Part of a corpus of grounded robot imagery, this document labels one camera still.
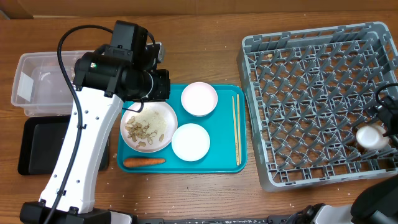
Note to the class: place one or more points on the pile of peanut shells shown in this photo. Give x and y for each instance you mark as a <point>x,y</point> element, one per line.
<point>136,134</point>

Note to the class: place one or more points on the pile of rice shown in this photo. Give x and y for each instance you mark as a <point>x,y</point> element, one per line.
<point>151,121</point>

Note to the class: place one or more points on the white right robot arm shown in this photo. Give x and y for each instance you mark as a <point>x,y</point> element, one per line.
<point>376,204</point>

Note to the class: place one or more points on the wooden chopstick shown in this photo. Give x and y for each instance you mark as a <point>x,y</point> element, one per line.
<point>235,132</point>
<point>239,130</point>

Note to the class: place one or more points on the clear plastic bin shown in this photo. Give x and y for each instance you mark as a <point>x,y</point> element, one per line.
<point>39,87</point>

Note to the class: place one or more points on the teal serving tray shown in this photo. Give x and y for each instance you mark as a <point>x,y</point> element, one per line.
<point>221,157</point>

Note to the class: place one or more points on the pink dinner plate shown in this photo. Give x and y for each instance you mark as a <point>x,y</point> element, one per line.
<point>167,112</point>

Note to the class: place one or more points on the right wooden chopstick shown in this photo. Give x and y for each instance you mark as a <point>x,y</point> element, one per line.
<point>239,130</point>

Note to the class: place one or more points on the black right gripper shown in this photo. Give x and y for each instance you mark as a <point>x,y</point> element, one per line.
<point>388,114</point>

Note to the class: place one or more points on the left wooden chopstick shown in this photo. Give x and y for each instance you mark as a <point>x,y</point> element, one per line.
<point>235,132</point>

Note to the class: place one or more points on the small white cup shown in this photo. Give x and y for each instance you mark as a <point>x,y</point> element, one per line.
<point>371,137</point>

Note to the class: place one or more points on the grey dishwasher rack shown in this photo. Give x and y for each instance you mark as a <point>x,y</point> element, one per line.
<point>308,92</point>

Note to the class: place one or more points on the pink rimmed bowl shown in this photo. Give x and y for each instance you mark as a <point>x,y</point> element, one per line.
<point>199,99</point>

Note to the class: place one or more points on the orange carrot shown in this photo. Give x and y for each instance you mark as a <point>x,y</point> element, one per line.
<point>141,162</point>

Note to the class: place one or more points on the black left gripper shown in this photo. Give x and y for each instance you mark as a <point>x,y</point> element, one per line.
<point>163,88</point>

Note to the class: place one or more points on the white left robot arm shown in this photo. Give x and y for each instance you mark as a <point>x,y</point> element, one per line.
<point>123,70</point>

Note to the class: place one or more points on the white shallow bowl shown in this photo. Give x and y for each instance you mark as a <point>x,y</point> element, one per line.
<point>190,142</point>

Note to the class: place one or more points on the black tray bin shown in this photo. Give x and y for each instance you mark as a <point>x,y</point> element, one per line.
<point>42,141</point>

